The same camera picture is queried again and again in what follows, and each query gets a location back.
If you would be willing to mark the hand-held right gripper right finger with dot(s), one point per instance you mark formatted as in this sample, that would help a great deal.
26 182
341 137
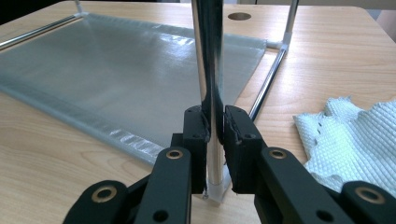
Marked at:
241 155

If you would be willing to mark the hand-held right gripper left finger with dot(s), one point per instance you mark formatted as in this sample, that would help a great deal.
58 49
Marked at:
194 140

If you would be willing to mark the silver two-tier shelf rack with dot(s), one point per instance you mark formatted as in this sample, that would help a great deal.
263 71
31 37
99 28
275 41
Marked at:
109 77

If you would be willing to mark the light blue cloth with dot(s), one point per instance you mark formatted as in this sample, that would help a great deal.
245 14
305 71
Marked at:
348 143

